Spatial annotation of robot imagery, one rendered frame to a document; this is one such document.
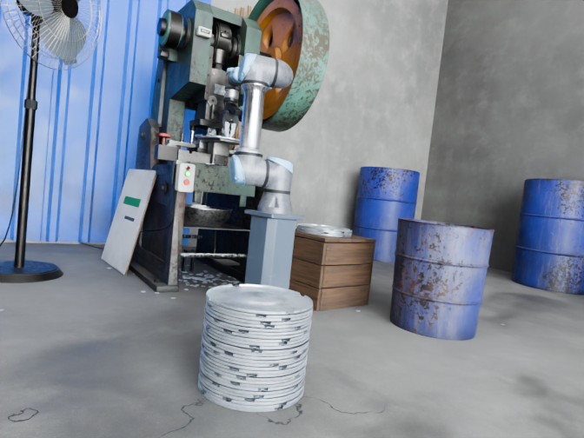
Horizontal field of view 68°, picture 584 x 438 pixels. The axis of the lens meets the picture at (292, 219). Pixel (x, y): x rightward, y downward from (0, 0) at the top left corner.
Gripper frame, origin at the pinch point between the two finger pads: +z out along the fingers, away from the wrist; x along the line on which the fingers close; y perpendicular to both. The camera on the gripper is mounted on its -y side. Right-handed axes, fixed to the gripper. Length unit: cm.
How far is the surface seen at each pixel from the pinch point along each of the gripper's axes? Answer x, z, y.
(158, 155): 35.5, 14.3, -0.5
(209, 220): 1.7, 45.0, 11.2
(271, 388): 39, 74, -123
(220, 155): 0.5, 9.2, 7.5
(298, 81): -32.2, -34.8, -11.1
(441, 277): -57, 54, -98
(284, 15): -37, -79, 18
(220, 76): 0.8, -34.2, 17.0
